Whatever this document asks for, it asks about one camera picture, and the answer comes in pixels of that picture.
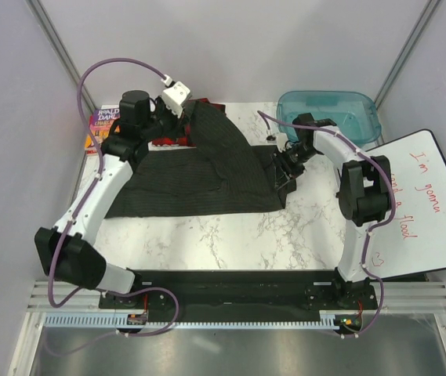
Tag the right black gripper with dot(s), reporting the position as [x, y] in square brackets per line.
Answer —
[292, 172]

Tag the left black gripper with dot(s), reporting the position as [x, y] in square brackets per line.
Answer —
[175, 121]

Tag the dark pinstriped long sleeve shirt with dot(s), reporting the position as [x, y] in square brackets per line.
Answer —
[221, 174]

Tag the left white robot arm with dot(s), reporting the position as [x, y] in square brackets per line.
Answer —
[66, 250]

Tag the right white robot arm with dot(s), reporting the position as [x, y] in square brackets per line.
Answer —
[365, 196]

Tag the red black plaid folded shirt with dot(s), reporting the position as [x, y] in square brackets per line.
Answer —
[182, 137]

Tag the Roald Dahl paperback book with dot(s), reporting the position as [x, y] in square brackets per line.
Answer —
[100, 123]

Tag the teal transparent plastic bin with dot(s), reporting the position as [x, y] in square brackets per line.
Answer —
[354, 113]

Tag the whiteboard with red writing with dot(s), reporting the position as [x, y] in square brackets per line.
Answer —
[415, 241]

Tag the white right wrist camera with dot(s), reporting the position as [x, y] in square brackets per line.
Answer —
[280, 140]

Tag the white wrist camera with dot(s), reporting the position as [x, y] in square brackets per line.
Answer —
[175, 96]
[280, 140]

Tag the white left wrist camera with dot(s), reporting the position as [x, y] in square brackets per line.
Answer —
[175, 96]

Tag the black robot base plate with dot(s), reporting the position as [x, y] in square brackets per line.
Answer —
[244, 295]

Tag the white slotted cable duct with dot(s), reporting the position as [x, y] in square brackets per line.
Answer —
[129, 321]

